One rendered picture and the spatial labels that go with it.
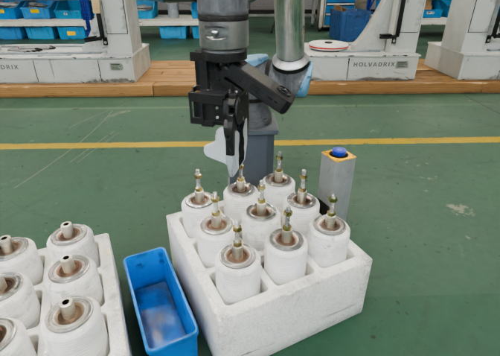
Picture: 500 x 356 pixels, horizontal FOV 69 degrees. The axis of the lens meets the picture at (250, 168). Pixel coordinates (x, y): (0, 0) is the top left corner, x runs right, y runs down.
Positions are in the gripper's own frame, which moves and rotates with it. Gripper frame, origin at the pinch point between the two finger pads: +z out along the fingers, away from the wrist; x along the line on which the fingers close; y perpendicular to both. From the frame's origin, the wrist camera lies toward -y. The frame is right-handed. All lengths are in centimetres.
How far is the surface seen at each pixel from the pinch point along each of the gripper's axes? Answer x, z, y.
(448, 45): -270, 18, -89
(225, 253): 0.4, 20.9, 3.2
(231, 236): -6.7, 22.1, 4.1
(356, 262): -12.7, 28.4, -24.1
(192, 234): -12.9, 28.9, 17.0
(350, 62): -221, 25, -16
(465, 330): -16, 46, -52
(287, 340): 0.1, 43.8, -11.0
